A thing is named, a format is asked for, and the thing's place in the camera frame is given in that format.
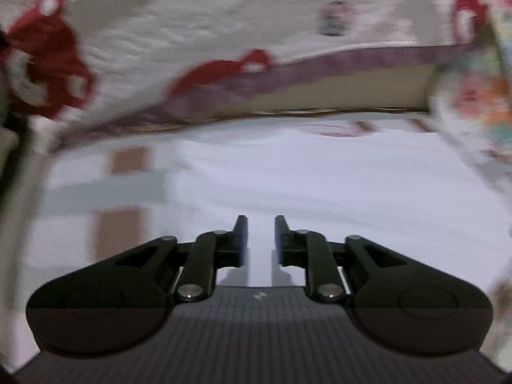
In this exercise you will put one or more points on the checked floor mat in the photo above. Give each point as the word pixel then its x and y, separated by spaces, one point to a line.
pixel 124 228

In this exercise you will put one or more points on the white quilt with red bears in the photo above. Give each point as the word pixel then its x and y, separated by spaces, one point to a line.
pixel 200 16

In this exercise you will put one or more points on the white long-sleeved shirt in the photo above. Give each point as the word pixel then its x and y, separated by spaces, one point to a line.
pixel 320 176

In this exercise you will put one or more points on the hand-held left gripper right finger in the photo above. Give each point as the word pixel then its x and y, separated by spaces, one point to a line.
pixel 281 244

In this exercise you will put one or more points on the floral blanket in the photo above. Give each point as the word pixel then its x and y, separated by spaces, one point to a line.
pixel 480 100

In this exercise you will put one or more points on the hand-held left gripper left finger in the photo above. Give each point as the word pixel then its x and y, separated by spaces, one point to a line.
pixel 241 244

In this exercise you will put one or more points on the beige bed base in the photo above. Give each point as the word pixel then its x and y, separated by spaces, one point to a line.
pixel 340 92

